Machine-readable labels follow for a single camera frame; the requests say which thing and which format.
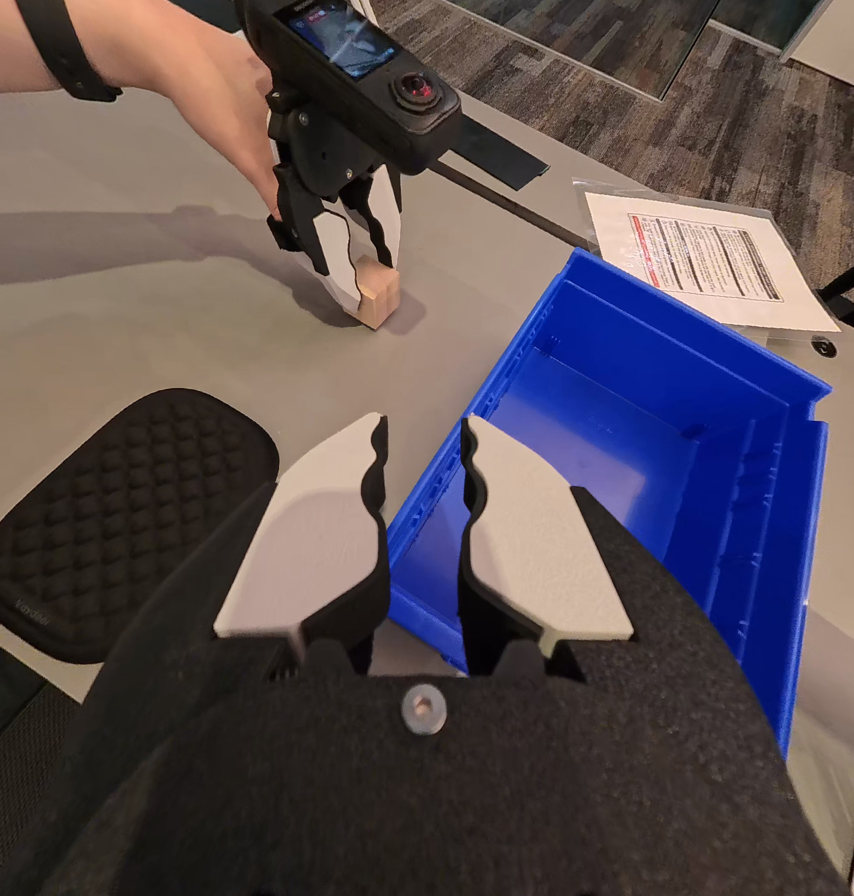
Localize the black padded wrist rest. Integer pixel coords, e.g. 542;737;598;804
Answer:
0;388;281;665

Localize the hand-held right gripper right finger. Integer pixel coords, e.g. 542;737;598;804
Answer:
457;414;636;679

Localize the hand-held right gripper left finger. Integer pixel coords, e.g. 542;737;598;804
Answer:
212;412;393;676

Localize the wooden cube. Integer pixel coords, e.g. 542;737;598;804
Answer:
353;255;402;330

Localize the person's left forearm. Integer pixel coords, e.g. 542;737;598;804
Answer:
0;0;64;95

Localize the person's left hand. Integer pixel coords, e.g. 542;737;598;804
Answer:
69;0;282;219

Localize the black wrist band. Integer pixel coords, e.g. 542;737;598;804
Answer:
15;0;125;104

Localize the blue plastic bin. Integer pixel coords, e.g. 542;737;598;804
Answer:
387;246;833;760

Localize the acrylic paper sign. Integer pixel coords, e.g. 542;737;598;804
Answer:
572;176;844;344

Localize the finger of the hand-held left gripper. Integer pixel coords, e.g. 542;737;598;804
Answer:
343;165;404;272
312;206;365;310

